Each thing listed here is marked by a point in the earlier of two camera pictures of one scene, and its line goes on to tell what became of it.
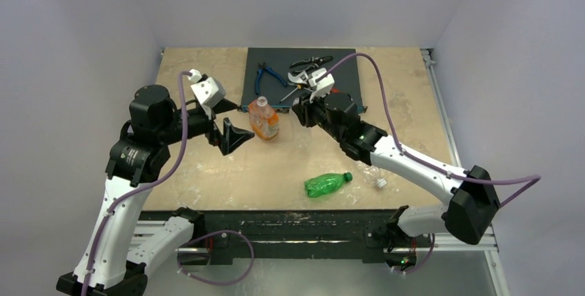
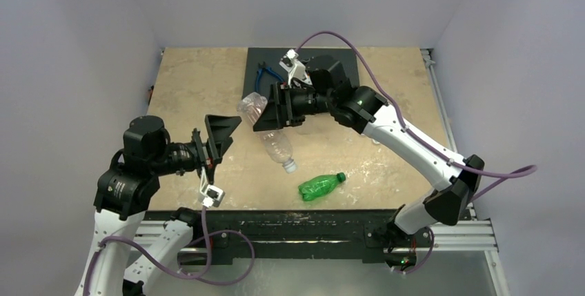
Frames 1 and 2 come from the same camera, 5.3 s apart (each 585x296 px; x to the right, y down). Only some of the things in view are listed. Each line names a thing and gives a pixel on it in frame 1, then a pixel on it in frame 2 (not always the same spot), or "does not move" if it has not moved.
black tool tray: x=288 y=76 does not move
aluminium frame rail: x=436 y=243 does not move
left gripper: x=231 y=136 -> x=218 y=128
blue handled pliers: x=261 y=67 does not move
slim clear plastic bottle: x=374 y=174 -> x=276 y=143
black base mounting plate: x=308 y=234 does not move
